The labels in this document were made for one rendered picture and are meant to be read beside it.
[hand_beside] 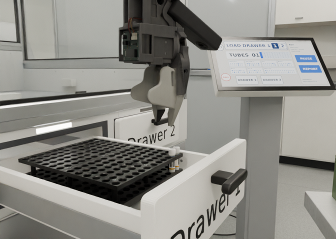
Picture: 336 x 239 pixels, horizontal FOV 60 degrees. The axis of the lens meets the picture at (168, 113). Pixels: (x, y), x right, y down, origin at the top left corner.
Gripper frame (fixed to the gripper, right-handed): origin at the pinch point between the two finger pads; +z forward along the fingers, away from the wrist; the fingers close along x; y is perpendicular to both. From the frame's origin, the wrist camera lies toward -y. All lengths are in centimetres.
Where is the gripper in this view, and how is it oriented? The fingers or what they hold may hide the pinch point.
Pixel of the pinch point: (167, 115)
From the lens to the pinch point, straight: 48.3
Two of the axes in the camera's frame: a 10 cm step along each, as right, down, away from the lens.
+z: -0.2, 9.9, 1.6
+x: 5.5, 1.5, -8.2
